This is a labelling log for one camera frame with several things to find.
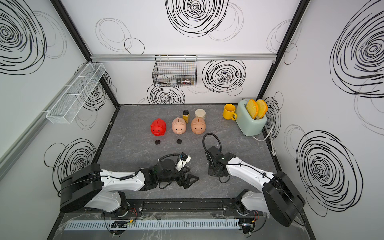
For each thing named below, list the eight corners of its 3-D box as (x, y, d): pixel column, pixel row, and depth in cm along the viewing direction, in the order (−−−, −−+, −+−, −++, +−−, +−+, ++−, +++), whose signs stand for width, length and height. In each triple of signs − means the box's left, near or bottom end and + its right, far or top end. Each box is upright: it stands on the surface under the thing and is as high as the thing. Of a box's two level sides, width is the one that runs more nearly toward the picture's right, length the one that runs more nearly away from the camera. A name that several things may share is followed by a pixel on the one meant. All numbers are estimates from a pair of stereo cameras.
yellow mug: (224, 121, 111) (226, 114, 105) (222, 111, 118) (224, 103, 111) (234, 121, 111) (237, 114, 105) (232, 111, 118) (234, 103, 111)
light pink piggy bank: (173, 136, 103) (171, 128, 96) (174, 125, 109) (172, 117, 102) (186, 136, 103) (185, 128, 96) (186, 125, 109) (186, 117, 102)
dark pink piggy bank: (195, 137, 102) (195, 129, 95) (190, 127, 107) (190, 119, 100) (206, 133, 104) (207, 125, 97) (201, 124, 110) (201, 115, 102)
